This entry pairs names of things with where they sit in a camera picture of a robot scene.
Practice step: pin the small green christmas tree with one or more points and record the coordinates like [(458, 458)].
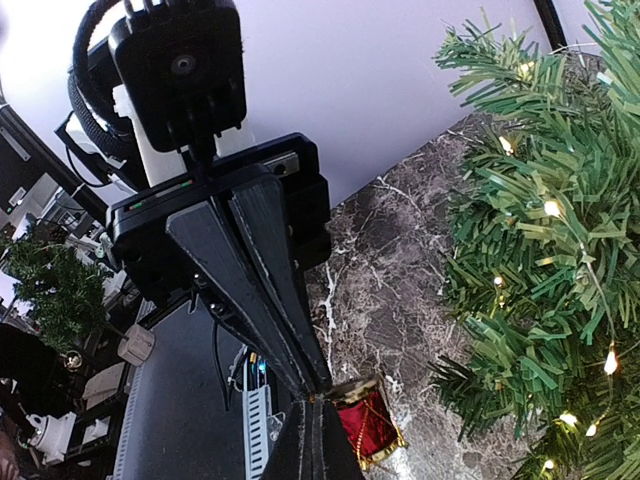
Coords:
[(544, 272)]

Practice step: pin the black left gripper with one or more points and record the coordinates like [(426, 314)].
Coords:
[(272, 316)]

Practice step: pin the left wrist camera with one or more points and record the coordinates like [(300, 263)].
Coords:
[(171, 72)]

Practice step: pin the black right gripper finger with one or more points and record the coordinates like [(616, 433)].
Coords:
[(312, 445)]

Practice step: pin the red gold drum ornament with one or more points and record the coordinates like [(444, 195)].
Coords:
[(363, 408)]

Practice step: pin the white perforated cable tray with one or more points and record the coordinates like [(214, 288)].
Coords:
[(257, 409)]

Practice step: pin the background decorated christmas tree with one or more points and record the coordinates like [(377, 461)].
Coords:
[(64, 294)]

